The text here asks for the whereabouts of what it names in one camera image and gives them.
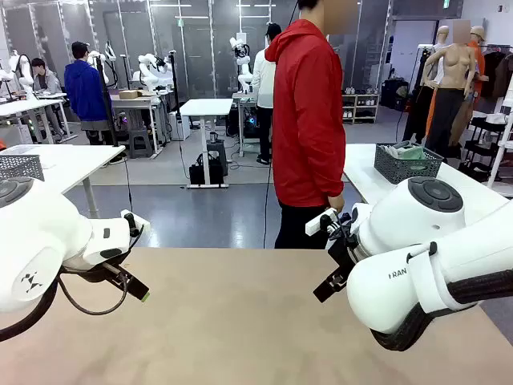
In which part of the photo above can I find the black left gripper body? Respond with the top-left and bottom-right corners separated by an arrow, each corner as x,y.
62,251 -> 132,284

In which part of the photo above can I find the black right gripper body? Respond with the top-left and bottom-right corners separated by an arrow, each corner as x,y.
326,233 -> 361,278

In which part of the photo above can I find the red sleeved right forearm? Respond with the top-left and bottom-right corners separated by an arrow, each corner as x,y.
316,132 -> 346,200

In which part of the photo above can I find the white table with basket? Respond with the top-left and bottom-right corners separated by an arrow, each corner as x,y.
343,143 -> 513,209

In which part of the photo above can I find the dark gray lattice basket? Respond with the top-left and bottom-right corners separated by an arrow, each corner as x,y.
374,142 -> 445,180

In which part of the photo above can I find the gray perforated metal basket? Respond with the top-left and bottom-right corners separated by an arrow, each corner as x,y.
0,154 -> 45,182

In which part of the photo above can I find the person's right hand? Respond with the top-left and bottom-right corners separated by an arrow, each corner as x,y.
325,193 -> 346,214

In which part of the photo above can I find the white side table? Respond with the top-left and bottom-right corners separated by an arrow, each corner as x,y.
0,144 -> 127,220

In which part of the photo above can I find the black bag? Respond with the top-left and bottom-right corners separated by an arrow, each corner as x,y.
188,153 -> 224,185

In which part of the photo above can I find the person in red jacket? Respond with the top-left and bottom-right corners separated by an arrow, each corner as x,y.
264,0 -> 360,250

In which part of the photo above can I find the gray step stool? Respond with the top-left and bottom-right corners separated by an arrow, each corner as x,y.
127,130 -> 156,160

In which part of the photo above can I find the wooden shoe shelf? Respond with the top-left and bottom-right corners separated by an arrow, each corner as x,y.
342,94 -> 381,124

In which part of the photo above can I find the black stool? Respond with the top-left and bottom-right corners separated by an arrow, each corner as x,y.
206,131 -> 229,177

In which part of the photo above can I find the black luggage pile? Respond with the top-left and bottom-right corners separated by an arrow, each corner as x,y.
380,78 -> 410,111

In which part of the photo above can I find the white computer tower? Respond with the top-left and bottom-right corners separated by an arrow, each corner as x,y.
168,110 -> 192,141

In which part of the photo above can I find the black tripod pole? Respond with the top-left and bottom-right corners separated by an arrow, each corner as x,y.
95,55 -> 119,148
168,50 -> 182,121

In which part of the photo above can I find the gray workbench desk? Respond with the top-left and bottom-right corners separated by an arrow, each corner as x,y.
110,94 -> 169,160

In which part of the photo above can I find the person in blue hoodie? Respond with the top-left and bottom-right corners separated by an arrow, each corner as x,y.
63,41 -> 115,146

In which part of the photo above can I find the long white work table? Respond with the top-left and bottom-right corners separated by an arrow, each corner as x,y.
0,98 -> 79,145

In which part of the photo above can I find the black rolling cart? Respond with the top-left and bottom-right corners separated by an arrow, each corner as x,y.
464,114 -> 513,181

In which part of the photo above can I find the cardboard box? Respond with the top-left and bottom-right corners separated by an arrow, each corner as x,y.
119,89 -> 156,100

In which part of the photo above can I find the small robot stand desk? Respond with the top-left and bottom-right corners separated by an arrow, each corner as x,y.
232,91 -> 261,157

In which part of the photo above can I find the person in white jacket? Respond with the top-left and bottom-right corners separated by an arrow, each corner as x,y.
251,22 -> 280,165

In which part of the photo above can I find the seated person in gray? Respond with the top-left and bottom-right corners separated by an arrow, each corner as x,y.
30,57 -> 66,137

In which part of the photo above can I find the white standing desk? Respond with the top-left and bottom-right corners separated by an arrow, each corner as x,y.
179,98 -> 234,189

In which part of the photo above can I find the bare beige mannequin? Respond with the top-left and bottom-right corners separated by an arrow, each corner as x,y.
424,19 -> 480,158

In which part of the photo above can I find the clothes rack with dark garments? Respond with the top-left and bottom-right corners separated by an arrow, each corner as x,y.
480,43 -> 513,101

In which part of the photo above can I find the white headed mannequin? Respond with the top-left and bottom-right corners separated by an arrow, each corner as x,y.
402,25 -> 452,144

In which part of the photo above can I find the mannequin with hat and orange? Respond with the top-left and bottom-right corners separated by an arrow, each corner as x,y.
467,25 -> 491,101

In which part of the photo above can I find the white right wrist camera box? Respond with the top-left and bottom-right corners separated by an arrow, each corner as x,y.
305,207 -> 340,237

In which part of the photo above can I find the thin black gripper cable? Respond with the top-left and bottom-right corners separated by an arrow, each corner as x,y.
58,274 -> 131,317

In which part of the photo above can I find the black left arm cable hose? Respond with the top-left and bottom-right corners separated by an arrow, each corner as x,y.
0,274 -> 62,342

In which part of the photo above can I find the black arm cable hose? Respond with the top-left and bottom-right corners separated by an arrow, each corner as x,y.
370,269 -> 513,353
0,274 -> 62,342

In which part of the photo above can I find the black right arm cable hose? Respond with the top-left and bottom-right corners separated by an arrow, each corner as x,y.
370,269 -> 513,353

